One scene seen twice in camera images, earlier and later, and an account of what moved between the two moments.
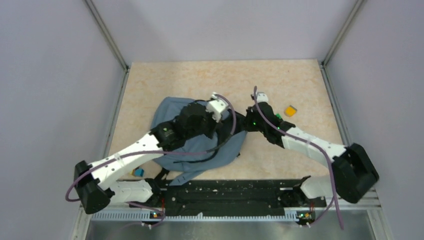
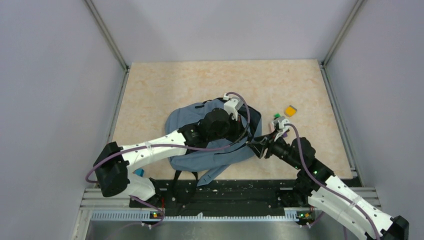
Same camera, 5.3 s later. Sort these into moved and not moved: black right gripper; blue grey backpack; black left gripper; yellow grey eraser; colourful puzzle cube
Moved: black right gripper; blue grey backpack; black left gripper
Not moved: yellow grey eraser; colourful puzzle cube
